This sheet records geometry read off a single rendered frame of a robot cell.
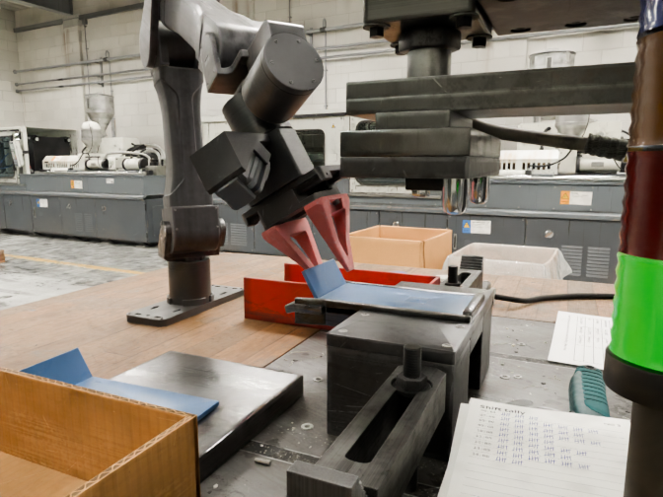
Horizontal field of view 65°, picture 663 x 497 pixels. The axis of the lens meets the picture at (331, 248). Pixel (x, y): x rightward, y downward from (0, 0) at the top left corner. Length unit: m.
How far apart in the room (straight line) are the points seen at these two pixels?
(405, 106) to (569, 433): 0.26
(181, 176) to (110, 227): 7.09
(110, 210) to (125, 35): 3.91
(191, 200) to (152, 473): 0.51
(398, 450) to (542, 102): 0.26
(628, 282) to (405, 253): 2.58
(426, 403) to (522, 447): 0.06
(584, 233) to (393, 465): 4.70
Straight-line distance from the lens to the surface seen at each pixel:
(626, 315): 0.20
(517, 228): 4.97
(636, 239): 0.19
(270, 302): 0.72
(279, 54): 0.47
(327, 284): 0.52
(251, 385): 0.48
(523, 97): 0.42
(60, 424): 0.41
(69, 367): 0.52
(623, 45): 7.00
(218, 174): 0.45
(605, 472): 0.34
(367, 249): 2.84
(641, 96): 0.20
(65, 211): 8.57
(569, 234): 4.93
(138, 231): 7.43
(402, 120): 0.42
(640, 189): 0.19
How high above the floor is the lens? 1.11
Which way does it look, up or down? 9 degrees down
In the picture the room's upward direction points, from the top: straight up
